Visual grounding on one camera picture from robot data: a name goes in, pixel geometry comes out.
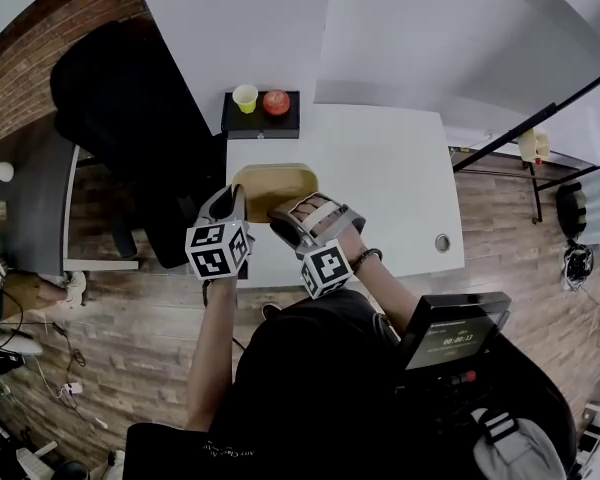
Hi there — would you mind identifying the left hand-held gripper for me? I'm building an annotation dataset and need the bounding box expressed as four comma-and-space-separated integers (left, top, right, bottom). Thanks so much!
184, 183, 255, 282

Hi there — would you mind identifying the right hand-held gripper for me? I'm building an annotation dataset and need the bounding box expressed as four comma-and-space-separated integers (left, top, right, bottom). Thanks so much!
267, 191, 369, 300

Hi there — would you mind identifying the tan wooden tray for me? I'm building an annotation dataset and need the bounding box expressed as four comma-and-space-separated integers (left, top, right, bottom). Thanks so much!
231, 162, 320, 225

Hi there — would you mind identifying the person's right forearm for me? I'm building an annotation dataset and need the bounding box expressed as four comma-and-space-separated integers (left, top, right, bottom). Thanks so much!
349, 247, 421, 342

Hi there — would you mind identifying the grey shoulder bag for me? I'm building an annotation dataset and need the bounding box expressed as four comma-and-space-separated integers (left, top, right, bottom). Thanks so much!
469, 407, 569, 480

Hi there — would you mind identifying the person's left forearm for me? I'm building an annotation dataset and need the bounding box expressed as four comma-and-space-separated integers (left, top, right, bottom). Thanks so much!
185, 277, 240, 432

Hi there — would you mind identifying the person's right hand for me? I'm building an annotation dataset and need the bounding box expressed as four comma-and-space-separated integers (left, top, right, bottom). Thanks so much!
290, 195, 367, 270

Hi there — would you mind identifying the black box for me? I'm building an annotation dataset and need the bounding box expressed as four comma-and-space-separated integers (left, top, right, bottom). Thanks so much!
220, 90, 301, 141

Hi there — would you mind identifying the white table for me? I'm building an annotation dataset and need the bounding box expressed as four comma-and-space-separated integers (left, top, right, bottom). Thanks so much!
225, 103, 466, 289

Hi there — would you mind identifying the yellow paper cup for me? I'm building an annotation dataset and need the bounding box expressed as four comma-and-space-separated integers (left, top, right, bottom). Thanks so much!
232, 84, 259, 115

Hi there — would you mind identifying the black office chair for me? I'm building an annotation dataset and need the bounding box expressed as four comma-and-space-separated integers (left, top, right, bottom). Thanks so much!
49, 20, 229, 270

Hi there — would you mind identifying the red apple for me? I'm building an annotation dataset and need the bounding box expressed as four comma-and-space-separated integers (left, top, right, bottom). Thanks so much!
262, 89, 290, 117

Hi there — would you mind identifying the person's black shirt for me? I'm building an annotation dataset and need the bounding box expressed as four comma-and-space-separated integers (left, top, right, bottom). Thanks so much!
124, 287, 579, 480

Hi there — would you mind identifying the grey desk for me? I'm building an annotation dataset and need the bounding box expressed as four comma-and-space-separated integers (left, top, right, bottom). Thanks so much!
0, 112, 140, 277

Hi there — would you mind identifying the chest-mounted black screen device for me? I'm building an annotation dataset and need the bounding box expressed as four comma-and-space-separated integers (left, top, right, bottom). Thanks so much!
394, 291, 512, 419

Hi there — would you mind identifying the cream holder on whiteboard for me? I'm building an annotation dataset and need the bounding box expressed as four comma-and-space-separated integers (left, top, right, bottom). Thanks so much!
517, 127, 551, 165

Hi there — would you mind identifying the whiteboard on black stand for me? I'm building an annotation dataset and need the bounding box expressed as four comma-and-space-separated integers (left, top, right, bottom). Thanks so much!
452, 60, 600, 224

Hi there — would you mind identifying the black round stool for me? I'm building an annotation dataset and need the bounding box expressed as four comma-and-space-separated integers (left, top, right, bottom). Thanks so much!
555, 181, 587, 239

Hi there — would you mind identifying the dark bead bracelet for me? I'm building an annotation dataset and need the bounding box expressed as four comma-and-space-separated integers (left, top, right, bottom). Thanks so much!
353, 247, 384, 272

